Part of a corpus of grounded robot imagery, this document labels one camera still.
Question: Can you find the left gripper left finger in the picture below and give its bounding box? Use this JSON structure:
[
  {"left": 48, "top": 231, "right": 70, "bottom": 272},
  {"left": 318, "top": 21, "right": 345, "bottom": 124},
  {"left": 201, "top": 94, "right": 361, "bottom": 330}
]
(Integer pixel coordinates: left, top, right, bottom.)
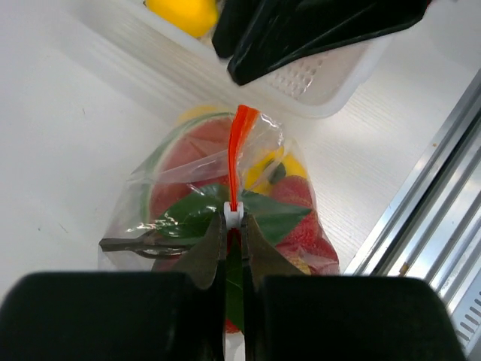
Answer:
[{"left": 1, "top": 214, "right": 227, "bottom": 360}]

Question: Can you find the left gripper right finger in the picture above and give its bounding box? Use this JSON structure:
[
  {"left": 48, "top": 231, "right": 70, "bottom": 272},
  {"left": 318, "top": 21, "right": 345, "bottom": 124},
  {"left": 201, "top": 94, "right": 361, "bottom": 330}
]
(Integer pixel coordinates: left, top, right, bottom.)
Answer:
[{"left": 240, "top": 215, "right": 464, "bottom": 360}]

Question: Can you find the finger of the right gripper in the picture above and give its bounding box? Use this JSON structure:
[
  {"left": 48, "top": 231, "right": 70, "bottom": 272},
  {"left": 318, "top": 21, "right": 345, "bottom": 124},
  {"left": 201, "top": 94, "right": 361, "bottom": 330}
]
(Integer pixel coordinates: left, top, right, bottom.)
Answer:
[
  {"left": 227, "top": 0, "right": 430, "bottom": 86},
  {"left": 211, "top": 0, "right": 301, "bottom": 59}
]

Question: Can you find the yellow bell pepper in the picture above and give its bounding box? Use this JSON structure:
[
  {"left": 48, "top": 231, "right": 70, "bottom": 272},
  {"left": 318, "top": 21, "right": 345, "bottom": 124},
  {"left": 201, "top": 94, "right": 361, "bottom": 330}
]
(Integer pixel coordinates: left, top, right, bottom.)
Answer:
[{"left": 176, "top": 105, "right": 309, "bottom": 196}]

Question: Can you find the watermelon slice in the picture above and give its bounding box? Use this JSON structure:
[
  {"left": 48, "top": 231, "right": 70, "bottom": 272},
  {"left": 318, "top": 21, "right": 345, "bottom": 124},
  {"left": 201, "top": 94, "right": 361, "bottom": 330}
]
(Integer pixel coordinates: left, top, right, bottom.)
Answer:
[{"left": 136, "top": 112, "right": 233, "bottom": 223}]

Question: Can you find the clear zip top bag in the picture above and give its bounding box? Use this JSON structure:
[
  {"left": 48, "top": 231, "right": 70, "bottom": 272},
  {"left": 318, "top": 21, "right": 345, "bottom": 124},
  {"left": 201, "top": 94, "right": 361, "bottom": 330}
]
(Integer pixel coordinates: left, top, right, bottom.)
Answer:
[{"left": 98, "top": 105, "right": 341, "bottom": 335}]

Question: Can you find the white plastic food tray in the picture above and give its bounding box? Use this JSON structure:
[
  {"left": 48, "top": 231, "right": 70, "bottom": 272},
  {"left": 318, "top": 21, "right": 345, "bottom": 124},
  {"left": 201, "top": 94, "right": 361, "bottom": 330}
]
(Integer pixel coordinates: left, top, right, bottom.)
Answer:
[{"left": 56, "top": 0, "right": 395, "bottom": 120}]

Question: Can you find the aluminium mounting rail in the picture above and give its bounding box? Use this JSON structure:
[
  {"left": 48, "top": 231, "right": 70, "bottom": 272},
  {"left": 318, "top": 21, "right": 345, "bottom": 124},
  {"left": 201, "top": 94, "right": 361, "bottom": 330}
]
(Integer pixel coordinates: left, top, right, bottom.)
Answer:
[{"left": 345, "top": 74, "right": 480, "bottom": 360}]

